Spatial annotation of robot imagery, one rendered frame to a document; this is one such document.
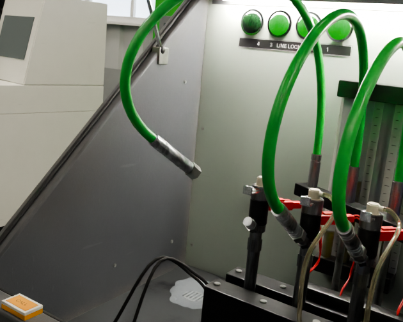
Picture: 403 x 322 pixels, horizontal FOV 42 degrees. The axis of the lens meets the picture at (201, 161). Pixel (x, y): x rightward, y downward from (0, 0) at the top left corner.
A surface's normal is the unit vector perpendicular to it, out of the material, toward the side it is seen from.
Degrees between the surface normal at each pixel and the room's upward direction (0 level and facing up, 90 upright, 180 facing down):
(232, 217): 90
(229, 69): 90
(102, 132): 90
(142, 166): 90
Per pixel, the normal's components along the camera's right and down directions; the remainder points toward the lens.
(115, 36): -0.48, 0.15
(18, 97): 0.73, 0.21
